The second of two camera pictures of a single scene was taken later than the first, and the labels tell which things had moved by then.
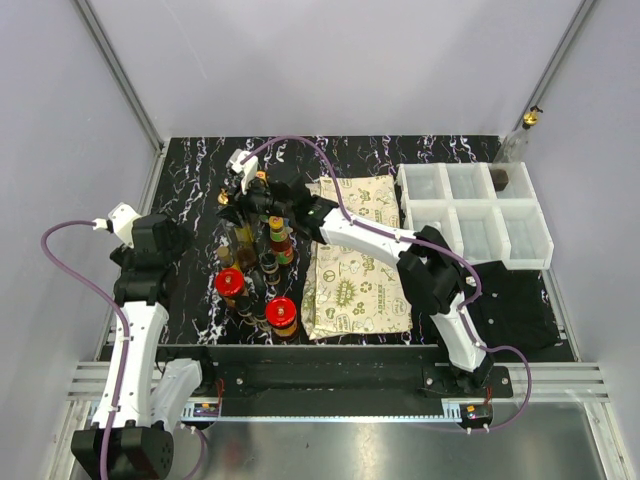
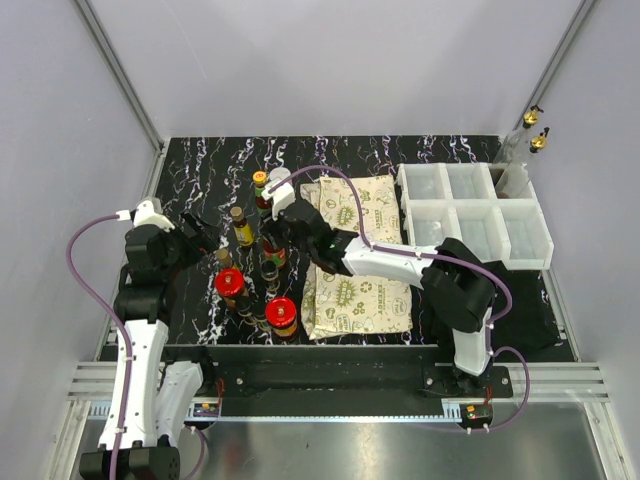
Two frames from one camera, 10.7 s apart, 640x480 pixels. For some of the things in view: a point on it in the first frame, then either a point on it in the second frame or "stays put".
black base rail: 333,375 stays put
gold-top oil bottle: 244,234 -> 517,175
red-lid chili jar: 230,282 stays put
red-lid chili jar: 281,316 stays put
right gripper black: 242,202 -> 272,227
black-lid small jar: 243,305 stays put
